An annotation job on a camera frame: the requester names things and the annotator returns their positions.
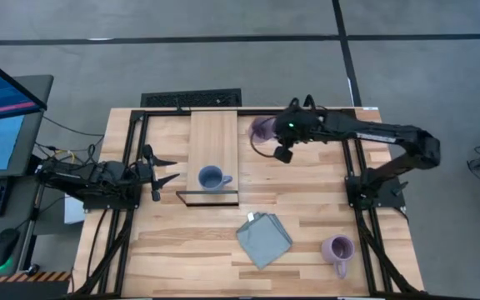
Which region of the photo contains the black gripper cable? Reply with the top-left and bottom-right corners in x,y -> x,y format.
249,135 -> 278,159

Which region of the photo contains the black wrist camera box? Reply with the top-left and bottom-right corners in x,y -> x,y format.
273,145 -> 294,164

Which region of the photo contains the blue-grey mug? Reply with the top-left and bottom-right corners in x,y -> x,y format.
197,165 -> 234,193

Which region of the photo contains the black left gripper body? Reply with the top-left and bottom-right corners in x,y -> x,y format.
136,143 -> 163,203

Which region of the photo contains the white box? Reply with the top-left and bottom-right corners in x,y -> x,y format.
63,195 -> 88,225

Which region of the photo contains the pink ribbed mug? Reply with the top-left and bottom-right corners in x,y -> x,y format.
321,234 -> 356,280

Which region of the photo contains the black aluminium table frame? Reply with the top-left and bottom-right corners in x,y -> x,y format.
71,106 -> 427,299

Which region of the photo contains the black floor vent grate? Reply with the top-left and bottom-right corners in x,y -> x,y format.
140,87 -> 243,108

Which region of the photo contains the black computer mouse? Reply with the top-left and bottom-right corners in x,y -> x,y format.
0,227 -> 21,270

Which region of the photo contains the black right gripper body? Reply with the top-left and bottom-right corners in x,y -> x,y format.
272,106 -> 323,145

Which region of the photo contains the wooden shelf with black frame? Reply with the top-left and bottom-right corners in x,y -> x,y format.
176,109 -> 240,207

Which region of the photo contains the grey folded waffle cloth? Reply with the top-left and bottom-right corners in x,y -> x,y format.
235,211 -> 294,271

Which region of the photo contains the pink striped mug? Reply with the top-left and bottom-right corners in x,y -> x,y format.
247,115 -> 278,146

